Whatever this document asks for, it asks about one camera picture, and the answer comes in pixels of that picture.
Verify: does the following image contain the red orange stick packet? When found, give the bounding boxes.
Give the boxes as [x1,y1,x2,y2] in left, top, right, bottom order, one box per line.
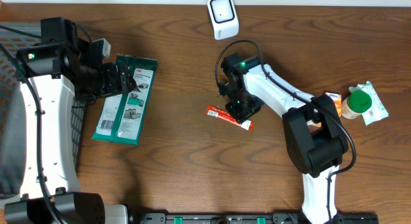
[206,105,254,131]

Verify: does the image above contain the white green packet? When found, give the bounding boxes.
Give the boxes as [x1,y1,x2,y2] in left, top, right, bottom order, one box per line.
[92,55,158,146]

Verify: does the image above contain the orange tissue pack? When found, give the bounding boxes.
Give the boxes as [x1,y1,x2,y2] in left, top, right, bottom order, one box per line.
[325,92,342,117]
[307,120,322,127]

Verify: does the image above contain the light green tissue packet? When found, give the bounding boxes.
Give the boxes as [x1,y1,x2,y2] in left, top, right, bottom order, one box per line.
[349,81,389,125]

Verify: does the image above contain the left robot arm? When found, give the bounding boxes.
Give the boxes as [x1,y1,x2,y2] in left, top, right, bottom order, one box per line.
[4,17,136,223]

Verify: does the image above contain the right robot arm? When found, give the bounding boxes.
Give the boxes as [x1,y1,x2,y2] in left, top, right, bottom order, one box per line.
[220,53,348,223]

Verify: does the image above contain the white barcode scanner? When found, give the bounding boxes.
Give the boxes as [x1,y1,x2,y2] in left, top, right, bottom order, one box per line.
[207,0,240,40]

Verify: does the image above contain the grey plastic mesh basket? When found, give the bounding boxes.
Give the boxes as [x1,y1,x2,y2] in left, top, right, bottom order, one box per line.
[1,22,85,201]

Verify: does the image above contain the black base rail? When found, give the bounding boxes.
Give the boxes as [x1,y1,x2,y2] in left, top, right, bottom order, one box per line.
[127,212,380,224]

